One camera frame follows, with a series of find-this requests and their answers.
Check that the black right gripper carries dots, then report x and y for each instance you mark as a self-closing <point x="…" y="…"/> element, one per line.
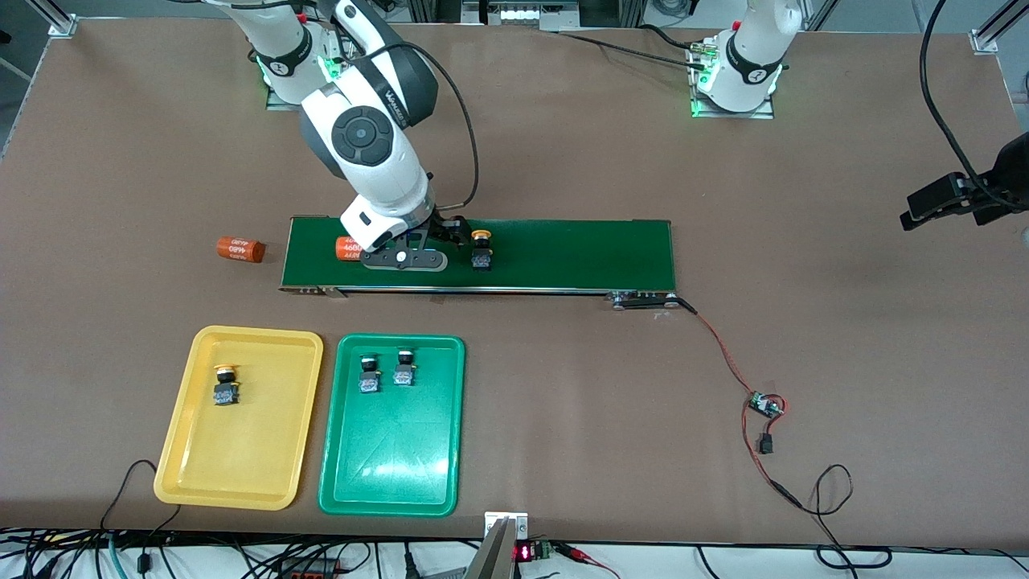
<point x="444" y="228"/>

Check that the green conveyor belt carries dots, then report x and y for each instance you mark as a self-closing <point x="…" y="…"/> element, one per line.
<point x="547" y="253"/>

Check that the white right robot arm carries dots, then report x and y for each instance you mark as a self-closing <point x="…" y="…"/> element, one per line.
<point x="370" y="145"/>

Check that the grey box with white lights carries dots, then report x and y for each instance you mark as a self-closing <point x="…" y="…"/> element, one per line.
<point x="518" y="14"/>

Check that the black power strip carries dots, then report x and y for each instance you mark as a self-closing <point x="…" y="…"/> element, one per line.
<point x="309" y="569"/>

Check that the green push button switch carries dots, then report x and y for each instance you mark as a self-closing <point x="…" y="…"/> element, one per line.
<point x="404" y="371"/>
<point x="368" y="378"/>

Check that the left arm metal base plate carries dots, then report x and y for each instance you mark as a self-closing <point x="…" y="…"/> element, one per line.
<point x="764" y="112"/>

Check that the green plastic tray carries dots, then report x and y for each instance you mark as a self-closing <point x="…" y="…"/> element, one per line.
<point x="394" y="450"/>

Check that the orange 4680 battery cylinder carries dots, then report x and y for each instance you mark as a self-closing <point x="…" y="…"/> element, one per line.
<point x="239" y="249"/>
<point x="347" y="249"/>

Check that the yellow plastic tray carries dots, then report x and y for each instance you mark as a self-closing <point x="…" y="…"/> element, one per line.
<point x="241" y="450"/>

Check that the yellow push button switch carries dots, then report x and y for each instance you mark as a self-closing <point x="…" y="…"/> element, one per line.
<point x="227" y="392"/>
<point x="481" y="256"/>

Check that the red clip lead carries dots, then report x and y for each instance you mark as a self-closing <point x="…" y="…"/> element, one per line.
<point x="583" y="555"/>

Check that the small controller circuit board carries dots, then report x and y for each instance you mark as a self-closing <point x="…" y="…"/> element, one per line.
<point x="764" y="405"/>

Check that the red digit display module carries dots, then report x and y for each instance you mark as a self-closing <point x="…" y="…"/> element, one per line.
<point x="526" y="552"/>

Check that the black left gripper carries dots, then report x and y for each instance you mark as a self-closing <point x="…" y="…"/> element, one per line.
<point x="995" y="186"/>

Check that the silver camera mount bracket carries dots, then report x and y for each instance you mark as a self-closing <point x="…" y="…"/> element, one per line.
<point x="498" y="547"/>

